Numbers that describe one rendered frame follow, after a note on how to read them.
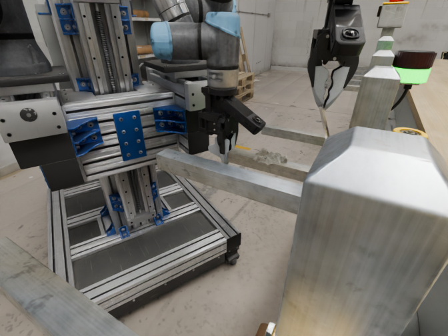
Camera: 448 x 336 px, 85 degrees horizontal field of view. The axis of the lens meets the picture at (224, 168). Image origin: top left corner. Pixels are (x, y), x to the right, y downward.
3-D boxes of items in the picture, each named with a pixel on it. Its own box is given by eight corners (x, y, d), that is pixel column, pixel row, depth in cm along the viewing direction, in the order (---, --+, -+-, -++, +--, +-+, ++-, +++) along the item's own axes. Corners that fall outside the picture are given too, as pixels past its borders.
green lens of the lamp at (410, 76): (387, 81, 44) (391, 68, 43) (387, 76, 49) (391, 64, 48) (428, 84, 42) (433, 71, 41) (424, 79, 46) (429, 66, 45)
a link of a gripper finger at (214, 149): (211, 161, 72) (211, 131, 67) (229, 165, 69) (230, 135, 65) (205, 165, 70) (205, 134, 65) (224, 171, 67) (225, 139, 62)
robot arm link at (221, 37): (203, 13, 56) (241, 13, 56) (204, 65, 61) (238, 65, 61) (200, 11, 49) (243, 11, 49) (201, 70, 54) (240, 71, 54)
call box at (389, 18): (375, 30, 81) (383, 1, 77) (376, 30, 86) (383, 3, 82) (401, 30, 78) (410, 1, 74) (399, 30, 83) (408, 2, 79)
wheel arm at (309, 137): (260, 137, 87) (261, 125, 85) (264, 133, 90) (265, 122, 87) (407, 166, 68) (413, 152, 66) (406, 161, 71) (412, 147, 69)
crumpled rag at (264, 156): (247, 161, 61) (248, 152, 60) (258, 150, 67) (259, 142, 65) (282, 169, 58) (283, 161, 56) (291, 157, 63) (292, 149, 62)
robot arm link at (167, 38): (162, 57, 63) (205, 57, 63) (151, 62, 54) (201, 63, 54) (159, 21, 60) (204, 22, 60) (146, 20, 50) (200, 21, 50)
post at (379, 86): (297, 326, 49) (364, 67, 25) (301, 311, 52) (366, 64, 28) (315, 335, 48) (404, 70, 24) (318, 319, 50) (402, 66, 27)
